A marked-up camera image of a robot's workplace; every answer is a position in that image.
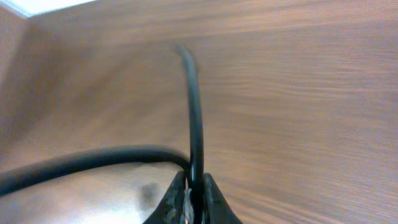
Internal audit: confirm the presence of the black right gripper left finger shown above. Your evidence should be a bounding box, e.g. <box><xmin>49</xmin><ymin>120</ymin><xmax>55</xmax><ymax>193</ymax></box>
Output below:
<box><xmin>144</xmin><ymin>171</ymin><xmax>186</xmax><ymax>224</ymax></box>

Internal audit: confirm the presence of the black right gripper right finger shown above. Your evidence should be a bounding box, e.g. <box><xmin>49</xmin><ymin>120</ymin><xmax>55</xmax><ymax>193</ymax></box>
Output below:
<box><xmin>203</xmin><ymin>173</ymin><xmax>243</xmax><ymax>224</ymax></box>

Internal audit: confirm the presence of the short black USB cable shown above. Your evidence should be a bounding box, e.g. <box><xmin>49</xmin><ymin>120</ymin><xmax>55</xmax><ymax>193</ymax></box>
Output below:
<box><xmin>0</xmin><ymin>43</ymin><xmax>206</xmax><ymax>224</ymax></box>

